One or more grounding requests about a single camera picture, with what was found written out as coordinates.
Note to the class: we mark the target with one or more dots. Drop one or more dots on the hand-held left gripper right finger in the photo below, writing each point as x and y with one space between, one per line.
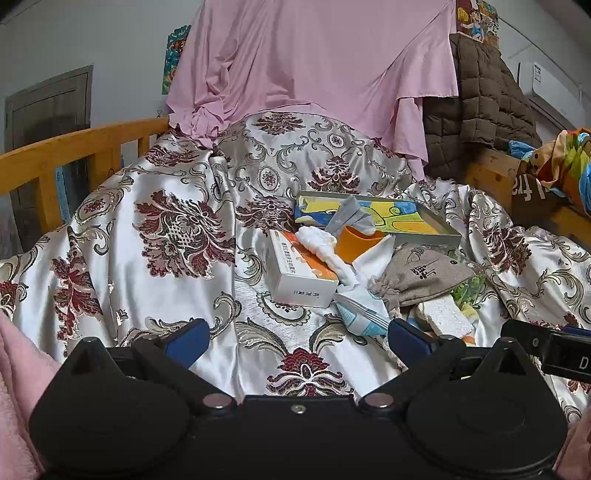
408 344

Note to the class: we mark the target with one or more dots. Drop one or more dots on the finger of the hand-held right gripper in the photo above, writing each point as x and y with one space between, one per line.
577 331
524 339

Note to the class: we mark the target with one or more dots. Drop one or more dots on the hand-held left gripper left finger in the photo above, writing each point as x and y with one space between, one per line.
187 344

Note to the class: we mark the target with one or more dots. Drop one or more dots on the blue and white packet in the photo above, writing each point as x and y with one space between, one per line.
362 316

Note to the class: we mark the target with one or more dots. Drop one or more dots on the white tissue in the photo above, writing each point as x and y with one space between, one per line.
374 261

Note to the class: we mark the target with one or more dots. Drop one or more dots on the orange cup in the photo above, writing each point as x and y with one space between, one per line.
355 244

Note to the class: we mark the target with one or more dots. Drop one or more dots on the grey box with painted bottom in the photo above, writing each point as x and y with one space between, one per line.
415 221

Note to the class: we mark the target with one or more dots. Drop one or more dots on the white and orange carton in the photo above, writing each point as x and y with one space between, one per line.
295 281

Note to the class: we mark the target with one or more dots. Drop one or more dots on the white cloth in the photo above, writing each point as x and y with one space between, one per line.
323 249

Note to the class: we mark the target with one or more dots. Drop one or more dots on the grey sock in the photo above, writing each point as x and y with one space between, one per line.
353 212

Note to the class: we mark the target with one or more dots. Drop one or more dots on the white foam block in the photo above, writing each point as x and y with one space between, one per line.
445 318

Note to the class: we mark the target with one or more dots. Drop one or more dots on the green plastic bag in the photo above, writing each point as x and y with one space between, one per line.
468 290

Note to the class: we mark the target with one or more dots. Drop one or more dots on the floral satin blanket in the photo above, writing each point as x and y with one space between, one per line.
161 258

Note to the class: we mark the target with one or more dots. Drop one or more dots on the brown lettered cushion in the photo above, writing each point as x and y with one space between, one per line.
531 191

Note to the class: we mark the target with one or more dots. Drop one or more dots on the colourful plush toy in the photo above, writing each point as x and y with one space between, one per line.
570 161

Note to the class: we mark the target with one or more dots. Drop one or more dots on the pink fleece blanket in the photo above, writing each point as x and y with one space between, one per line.
18 392

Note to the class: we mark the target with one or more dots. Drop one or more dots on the blue cloth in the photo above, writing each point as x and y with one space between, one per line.
521 148

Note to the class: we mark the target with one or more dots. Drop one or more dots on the blue board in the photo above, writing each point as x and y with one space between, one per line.
63 194

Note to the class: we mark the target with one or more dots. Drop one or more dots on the white air conditioner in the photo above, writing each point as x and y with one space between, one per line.
549 92

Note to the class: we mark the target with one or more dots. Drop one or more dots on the brown quilted jacket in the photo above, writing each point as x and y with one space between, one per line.
485 101

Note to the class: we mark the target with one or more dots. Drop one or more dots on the grey door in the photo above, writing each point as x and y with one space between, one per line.
51 101

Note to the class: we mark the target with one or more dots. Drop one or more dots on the pink bed sheet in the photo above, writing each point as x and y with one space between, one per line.
314 55

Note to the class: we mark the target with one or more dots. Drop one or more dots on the wooden bed rail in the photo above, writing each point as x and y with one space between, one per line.
69 150

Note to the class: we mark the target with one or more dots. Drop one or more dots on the teal wall poster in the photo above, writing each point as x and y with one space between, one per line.
174 55

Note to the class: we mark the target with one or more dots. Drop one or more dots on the cartoon wall poster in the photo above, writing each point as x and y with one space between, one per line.
475 21

